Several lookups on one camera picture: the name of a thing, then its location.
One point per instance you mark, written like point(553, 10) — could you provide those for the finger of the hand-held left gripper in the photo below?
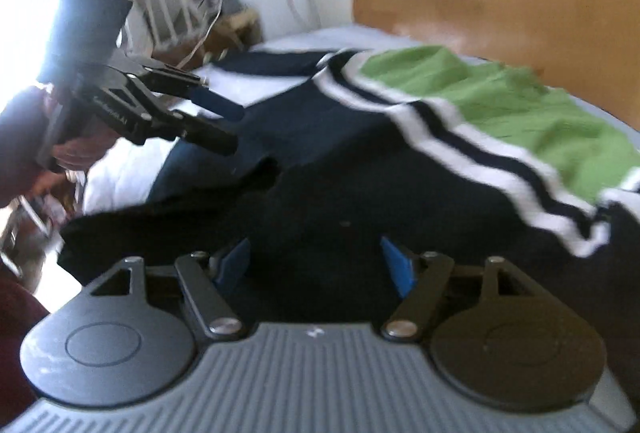
point(220, 105)
point(210, 138)

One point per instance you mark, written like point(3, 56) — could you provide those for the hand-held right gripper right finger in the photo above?
point(400, 265)

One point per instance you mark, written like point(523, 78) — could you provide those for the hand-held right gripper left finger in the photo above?
point(232, 265)

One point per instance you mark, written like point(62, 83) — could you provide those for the navy green white striped sweater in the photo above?
point(320, 173)

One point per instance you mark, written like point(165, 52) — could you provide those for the person's left hand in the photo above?
point(82, 153)

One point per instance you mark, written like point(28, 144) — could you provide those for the small wooden box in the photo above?
point(235, 30)

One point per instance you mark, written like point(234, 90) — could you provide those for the person's maroon clothing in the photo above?
point(15, 343)

